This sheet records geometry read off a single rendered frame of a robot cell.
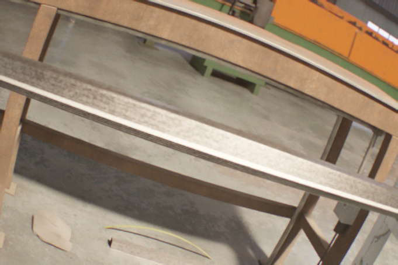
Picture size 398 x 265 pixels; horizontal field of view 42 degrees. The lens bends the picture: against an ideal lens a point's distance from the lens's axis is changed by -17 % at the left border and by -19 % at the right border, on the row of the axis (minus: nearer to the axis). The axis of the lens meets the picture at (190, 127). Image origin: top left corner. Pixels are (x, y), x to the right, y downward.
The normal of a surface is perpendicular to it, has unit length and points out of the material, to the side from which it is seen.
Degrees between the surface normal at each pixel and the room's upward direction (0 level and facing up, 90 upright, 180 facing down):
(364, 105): 90
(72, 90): 75
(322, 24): 90
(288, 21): 90
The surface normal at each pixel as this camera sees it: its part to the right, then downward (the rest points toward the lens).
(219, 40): 0.14, 0.32
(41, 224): 0.21, -0.87
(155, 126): 0.21, 0.06
